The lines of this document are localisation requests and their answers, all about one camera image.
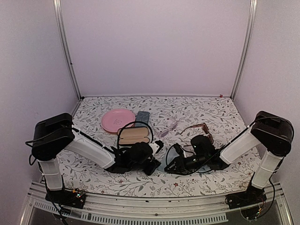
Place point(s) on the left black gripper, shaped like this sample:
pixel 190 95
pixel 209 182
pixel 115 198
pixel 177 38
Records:
pixel 155 165

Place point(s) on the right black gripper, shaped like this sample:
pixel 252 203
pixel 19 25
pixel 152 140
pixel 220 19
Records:
pixel 180 167

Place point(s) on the black beige glasses case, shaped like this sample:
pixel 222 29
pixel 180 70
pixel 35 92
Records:
pixel 132 135

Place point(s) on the light blue cleaning cloth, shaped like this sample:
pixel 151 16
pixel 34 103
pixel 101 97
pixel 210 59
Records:
pixel 166 160

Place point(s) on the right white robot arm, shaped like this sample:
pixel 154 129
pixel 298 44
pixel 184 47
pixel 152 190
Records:
pixel 274 133

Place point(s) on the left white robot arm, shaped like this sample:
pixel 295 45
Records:
pixel 58 133

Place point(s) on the pink clear sunglasses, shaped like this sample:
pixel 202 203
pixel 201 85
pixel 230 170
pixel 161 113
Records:
pixel 162 124

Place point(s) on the brown sunglasses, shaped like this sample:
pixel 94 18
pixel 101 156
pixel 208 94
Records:
pixel 194 135

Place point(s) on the grey marbled glasses case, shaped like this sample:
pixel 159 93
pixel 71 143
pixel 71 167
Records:
pixel 142 118

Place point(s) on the pink round plate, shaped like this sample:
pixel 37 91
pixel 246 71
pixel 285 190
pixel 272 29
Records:
pixel 115 119

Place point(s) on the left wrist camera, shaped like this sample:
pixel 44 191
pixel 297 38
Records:
pixel 156 146

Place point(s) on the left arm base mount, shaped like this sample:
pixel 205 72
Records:
pixel 73 198

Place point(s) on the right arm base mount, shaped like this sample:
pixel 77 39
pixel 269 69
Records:
pixel 251 195

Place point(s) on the front aluminium rail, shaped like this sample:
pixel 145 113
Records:
pixel 120 210

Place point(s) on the left aluminium frame post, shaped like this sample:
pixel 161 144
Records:
pixel 65 47

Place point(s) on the aluminium frame post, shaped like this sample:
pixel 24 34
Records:
pixel 65 47
pixel 245 49

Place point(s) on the right aluminium frame post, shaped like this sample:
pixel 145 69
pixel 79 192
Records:
pixel 245 49

